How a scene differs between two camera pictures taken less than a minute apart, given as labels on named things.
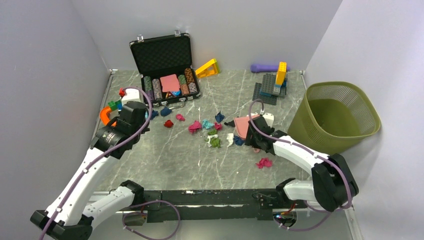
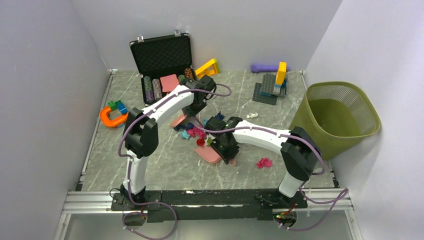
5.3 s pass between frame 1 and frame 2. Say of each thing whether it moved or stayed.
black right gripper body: moved
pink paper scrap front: stayed
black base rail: stayed
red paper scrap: moved
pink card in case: stayed
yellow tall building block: stayed
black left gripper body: moved
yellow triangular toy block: stayed
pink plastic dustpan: moved
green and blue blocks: stayed
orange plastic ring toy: stayed
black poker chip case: stayed
